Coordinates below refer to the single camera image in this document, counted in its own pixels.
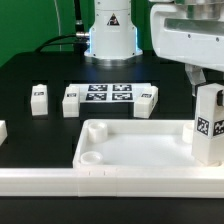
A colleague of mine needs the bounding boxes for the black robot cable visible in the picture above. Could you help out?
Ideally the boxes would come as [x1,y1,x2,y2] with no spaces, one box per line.
[34,0,91,53]

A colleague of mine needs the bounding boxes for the white left fence block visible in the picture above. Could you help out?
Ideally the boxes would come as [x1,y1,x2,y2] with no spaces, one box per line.
[0,120,7,146]

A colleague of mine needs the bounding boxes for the white marker base plate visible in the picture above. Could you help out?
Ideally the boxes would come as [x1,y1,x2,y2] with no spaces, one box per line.
[65,83,151,103]

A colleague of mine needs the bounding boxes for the white desk top tray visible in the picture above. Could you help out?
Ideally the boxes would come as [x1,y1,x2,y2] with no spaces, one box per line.
[72,119,224,170]

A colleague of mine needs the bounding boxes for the white front fence rail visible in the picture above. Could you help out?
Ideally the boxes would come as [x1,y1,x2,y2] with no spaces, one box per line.
[0,167,224,198]

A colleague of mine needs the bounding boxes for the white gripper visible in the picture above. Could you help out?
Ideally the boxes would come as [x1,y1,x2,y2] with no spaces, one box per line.
[149,0,224,96]

